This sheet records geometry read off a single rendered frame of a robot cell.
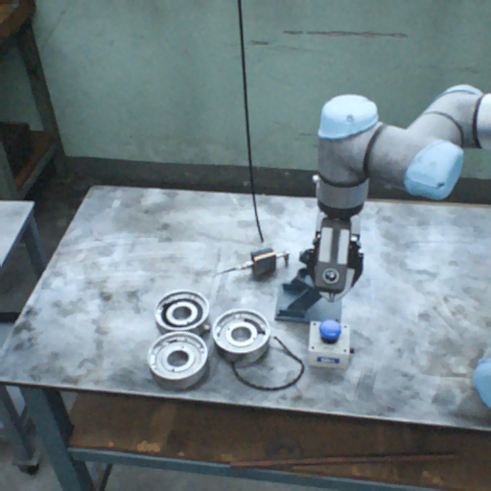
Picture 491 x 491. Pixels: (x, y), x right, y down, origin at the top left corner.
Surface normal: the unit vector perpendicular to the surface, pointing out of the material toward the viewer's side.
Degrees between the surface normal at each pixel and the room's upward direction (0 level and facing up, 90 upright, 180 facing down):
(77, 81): 90
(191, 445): 0
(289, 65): 90
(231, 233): 0
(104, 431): 0
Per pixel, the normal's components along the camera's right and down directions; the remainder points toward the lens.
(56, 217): -0.03, -0.76
